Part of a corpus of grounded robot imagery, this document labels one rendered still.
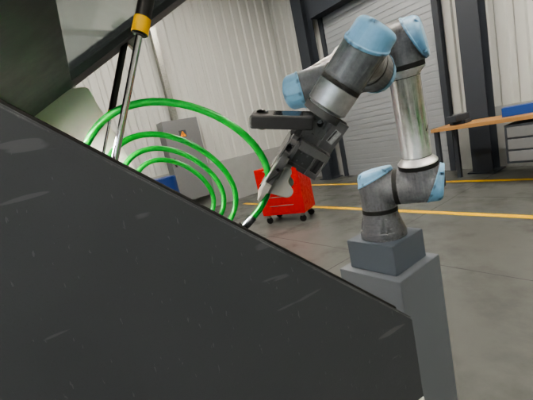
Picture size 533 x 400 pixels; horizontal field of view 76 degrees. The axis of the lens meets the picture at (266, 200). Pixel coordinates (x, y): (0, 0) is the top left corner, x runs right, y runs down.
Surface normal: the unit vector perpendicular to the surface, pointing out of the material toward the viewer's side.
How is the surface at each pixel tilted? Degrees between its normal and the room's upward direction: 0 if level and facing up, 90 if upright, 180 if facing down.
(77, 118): 90
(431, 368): 90
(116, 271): 90
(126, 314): 90
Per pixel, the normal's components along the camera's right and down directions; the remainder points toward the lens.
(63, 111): 0.46, 0.06
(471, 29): -0.78, 0.27
